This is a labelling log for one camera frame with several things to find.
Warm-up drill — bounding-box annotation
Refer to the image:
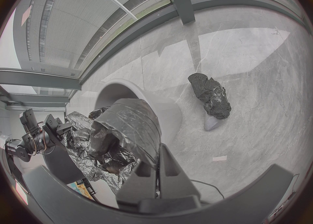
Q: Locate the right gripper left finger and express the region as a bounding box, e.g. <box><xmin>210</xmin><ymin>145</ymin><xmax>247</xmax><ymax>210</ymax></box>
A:
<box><xmin>116</xmin><ymin>158</ymin><xmax>158</xmax><ymax>206</ymax></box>

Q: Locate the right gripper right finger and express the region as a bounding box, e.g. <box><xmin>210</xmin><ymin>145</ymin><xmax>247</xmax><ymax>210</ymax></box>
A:
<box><xmin>157</xmin><ymin>144</ymin><xmax>201</xmax><ymax>205</ymax></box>

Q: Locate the black plastic bag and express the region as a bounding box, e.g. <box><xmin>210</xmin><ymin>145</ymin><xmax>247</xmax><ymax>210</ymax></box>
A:
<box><xmin>64</xmin><ymin>98</ymin><xmax>162</xmax><ymax>190</ymax></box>

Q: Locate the white trash bin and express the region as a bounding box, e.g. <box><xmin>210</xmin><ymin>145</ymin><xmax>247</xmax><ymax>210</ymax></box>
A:
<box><xmin>94</xmin><ymin>78</ymin><xmax>182</xmax><ymax>145</ymax></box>

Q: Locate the crumpled black plastic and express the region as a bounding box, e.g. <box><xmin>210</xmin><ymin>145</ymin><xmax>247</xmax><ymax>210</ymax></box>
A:
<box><xmin>188</xmin><ymin>73</ymin><xmax>232</xmax><ymax>120</ymax></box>

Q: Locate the dark grey round chair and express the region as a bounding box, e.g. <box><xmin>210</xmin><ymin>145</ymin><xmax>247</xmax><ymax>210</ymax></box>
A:
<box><xmin>44</xmin><ymin>145</ymin><xmax>86</xmax><ymax>185</ymax></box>

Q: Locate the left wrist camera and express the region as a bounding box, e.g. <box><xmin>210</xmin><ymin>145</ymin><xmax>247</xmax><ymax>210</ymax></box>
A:
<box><xmin>19</xmin><ymin>109</ymin><xmax>40</xmax><ymax>133</ymax></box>

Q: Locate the black cable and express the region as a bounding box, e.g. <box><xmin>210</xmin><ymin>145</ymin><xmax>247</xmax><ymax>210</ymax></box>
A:
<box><xmin>190</xmin><ymin>180</ymin><xmax>224</xmax><ymax>199</ymax></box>

